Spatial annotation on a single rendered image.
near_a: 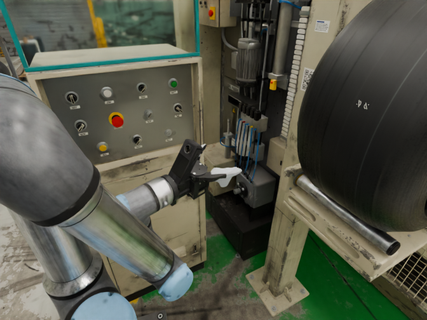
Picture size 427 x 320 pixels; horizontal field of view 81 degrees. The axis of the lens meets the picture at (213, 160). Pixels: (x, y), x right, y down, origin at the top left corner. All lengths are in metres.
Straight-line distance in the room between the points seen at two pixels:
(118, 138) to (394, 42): 0.87
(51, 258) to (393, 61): 0.71
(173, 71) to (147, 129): 0.25
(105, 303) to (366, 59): 0.69
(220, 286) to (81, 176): 1.43
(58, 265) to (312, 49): 0.87
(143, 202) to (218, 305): 1.13
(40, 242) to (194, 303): 1.21
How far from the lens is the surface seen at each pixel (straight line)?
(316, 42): 0.90
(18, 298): 1.99
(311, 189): 0.91
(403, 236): 1.04
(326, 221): 0.88
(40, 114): 0.34
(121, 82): 0.97
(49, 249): 0.55
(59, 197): 0.33
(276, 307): 1.64
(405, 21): 0.63
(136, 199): 0.58
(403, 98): 0.54
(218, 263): 1.77
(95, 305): 0.60
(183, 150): 0.62
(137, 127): 1.03
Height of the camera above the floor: 1.45
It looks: 33 degrees down
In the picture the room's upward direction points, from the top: straight up
